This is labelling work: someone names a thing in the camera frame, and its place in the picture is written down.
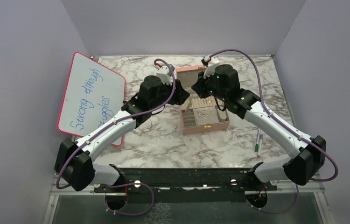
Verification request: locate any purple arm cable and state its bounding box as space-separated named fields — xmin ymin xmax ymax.
xmin=210 ymin=49 xmax=339 ymax=215
xmin=56 ymin=58 xmax=176 ymax=217

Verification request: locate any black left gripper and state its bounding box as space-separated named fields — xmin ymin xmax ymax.
xmin=150 ymin=77 xmax=190 ymax=110

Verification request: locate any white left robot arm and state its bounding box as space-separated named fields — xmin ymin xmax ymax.
xmin=54 ymin=76 xmax=190 ymax=192

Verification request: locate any green marker pen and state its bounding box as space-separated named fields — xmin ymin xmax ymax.
xmin=254 ymin=129 xmax=261 ymax=153

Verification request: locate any white oval watch pillow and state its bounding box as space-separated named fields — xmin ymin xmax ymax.
xmin=217 ymin=111 xmax=227 ymax=122

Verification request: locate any pink jewelry box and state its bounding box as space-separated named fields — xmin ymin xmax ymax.
xmin=175 ymin=65 xmax=230 ymax=135

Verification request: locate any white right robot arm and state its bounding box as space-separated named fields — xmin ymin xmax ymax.
xmin=191 ymin=64 xmax=326 ymax=190

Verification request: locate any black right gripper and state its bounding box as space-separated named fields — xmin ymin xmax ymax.
xmin=191 ymin=69 xmax=228 ymax=102

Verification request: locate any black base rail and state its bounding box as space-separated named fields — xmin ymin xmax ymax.
xmin=94 ymin=168 xmax=277 ymax=203

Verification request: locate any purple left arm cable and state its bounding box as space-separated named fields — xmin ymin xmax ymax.
xmin=56 ymin=58 xmax=176 ymax=217

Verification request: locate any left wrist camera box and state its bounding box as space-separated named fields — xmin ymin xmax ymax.
xmin=155 ymin=63 xmax=175 ymax=85

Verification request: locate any silver bangle bracelet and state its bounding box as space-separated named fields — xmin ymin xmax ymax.
xmin=132 ymin=116 xmax=154 ymax=137

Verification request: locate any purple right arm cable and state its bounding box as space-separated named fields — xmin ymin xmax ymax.
xmin=210 ymin=49 xmax=339 ymax=215

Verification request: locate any pink-framed whiteboard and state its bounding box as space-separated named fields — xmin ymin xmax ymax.
xmin=57 ymin=52 xmax=126 ymax=137

